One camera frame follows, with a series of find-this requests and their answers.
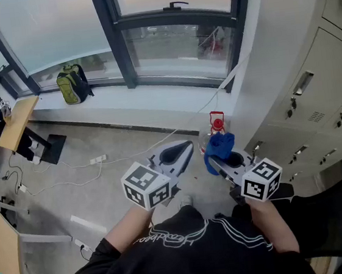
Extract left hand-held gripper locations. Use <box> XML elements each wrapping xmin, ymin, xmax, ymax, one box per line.
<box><xmin>116</xmin><ymin>139</ymin><xmax>202</xmax><ymax>215</ymax></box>

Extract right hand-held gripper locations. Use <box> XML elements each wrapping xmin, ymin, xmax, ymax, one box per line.
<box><xmin>208</xmin><ymin>144</ymin><xmax>287</xmax><ymax>208</ymax></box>

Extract blue cloth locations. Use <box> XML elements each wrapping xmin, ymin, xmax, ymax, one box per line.
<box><xmin>201</xmin><ymin>131</ymin><xmax>240</xmax><ymax>176</ymax></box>

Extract person's left forearm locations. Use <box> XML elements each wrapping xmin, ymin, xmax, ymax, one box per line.
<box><xmin>101</xmin><ymin>203</ymin><xmax>157</xmax><ymax>258</ymax></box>

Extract person's right forearm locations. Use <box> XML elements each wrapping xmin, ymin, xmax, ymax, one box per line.
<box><xmin>247</xmin><ymin>194</ymin><xmax>301</xmax><ymax>258</ymax></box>

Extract person's grey shoe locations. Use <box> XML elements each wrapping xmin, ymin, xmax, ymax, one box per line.
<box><xmin>177</xmin><ymin>194</ymin><xmax>195</xmax><ymax>209</ymax></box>

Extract white window sill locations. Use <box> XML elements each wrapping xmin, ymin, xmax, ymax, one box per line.
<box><xmin>26</xmin><ymin>70</ymin><xmax>241</xmax><ymax>150</ymax></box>

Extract white power strip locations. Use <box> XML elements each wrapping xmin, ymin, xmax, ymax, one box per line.
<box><xmin>74</xmin><ymin>237</ymin><xmax>91</xmax><ymax>252</ymax></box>
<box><xmin>89</xmin><ymin>154</ymin><xmax>108</xmax><ymax>165</ymax></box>

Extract black office chair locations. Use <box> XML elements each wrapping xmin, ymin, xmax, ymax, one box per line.
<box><xmin>281</xmin><ymin>171</ymin><xmax>342</xmax><ymax>263</ymax></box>

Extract person's black printed shirt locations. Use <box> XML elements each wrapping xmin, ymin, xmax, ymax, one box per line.
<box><xmin>48</xmin><ymin>193</ymin><xmax>318</xmax><ymax>274</ymax></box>

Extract grey metal locker cabinet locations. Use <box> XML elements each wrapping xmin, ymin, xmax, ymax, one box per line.
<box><xmin>226</xmin><ymin>0</ymin><xmax>342</xmax><ymax>187</ymax></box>

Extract green and black backpack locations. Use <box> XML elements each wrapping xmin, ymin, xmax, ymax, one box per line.
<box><xmin>54</xmin><ymin>62</ymin><xmax>96</xmax><ymax>107</ymax></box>

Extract wooden desk with black base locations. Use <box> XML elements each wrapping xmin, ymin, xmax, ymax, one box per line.
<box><xmin>0</xmin><ymin>92</ymin><xmax>70</xmax><ymax>171</ymax></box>

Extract large frosted window glass pane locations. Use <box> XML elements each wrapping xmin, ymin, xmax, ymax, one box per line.
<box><xmin>0</xmin><ymin>0</ymin><xmax>116</xmax><ymax>92</ymax></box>

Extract long white cable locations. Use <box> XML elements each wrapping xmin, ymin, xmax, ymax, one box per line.
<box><xmin>91</xmin><ymin>53</ymin><xmax>260</xmax><ymax>166</ymax></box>

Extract dark window frame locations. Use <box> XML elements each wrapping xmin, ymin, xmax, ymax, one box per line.
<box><xmin>0</xmin><ymin>0</ymin><xmax>264</xmax><ymax>120</ymax></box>

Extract black window handle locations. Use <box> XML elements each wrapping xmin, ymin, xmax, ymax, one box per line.
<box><xmin>162</xmin><ymin>0</ymin><xmax>190</xmax><ymax>12</ymax></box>

